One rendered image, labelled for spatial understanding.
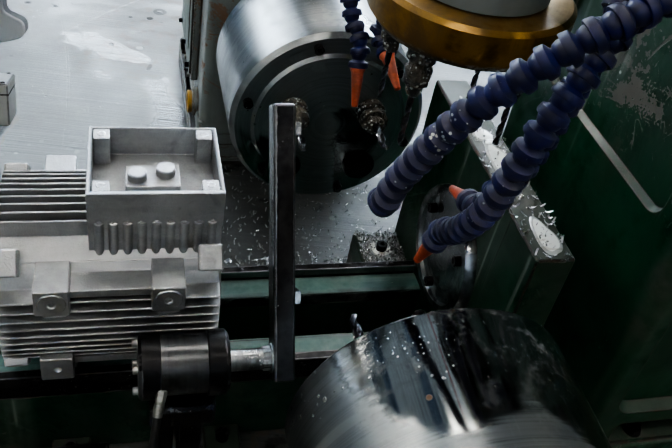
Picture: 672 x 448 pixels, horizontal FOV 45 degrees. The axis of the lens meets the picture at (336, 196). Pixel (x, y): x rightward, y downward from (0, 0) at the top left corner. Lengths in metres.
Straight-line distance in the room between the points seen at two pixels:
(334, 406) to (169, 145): 0.32
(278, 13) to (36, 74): 0.62
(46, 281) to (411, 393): 0.34
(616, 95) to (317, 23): 0.35
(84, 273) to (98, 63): 0.84
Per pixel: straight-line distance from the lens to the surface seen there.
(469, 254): 0.84
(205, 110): 1.25
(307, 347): 0.90
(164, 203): 0.72
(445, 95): 0.92
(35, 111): 1.43
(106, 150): 0.79
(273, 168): 0.72
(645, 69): 0.83
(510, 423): 0.58
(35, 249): 0.77
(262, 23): 1.02
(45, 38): 1.63
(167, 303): 0.74
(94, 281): 0.75
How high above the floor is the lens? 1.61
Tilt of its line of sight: 39 degrees down
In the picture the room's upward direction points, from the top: 12 degrees clockwise
